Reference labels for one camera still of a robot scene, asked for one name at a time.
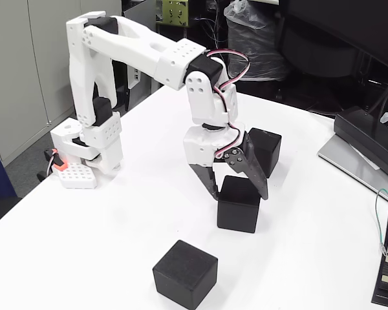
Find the black cube block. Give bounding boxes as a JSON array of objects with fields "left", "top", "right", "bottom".
[
  {"left": 152, "top": 239, "right": 219, "bottom": 310},
  {"left": 247, "top": 127, "right": 283, "bottom": 179},
  {"left": 217, "top": 175, "right": 261, "bottom": 234}
]

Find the silver monitor stand base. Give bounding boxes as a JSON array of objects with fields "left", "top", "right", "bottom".
[{"left": 317, "top": 132, "right": 388, "bottom": 207}]

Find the black flat panel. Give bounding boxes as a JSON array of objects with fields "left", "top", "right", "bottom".
[{"left": 93, "top": 57, "right": 131, "bottom": 114}]

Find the black box on stand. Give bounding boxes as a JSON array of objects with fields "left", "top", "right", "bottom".
[{"left": 333, "top": 105, "right": 388, "bottom": 183}]

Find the clear plastic trash bag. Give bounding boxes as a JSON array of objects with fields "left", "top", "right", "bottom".
[{"left": 223, "top": 0, "right": 287, "bottom": 81}]

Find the yellow-green metal plate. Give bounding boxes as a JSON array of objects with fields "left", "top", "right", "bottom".
[{"left": 155, "top": 0, "right": 189, "bottom": 27}]

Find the orange black table clamp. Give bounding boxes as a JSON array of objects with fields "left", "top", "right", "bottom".
[{"left": 36, "top": 147, "right": 69, "bottom": 181}]

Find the black flat device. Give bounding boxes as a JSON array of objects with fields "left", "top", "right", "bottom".
[{"left": 371, "top": 211, "right": 388, "bottom": 309}]

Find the black computer monitor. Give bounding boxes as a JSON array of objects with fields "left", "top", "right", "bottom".
[{"left": 286, "top": 0, "right": 388, "bottom": 117}]

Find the grey metal cabinet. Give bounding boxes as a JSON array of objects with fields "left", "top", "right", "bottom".
[{"left": 0, "top": 0, "right": 123, "bottom": 167}]

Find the thin green cable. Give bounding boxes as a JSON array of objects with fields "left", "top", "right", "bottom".
[{"left": 374, "top": 187, "right": 388, "bottom": 258}]

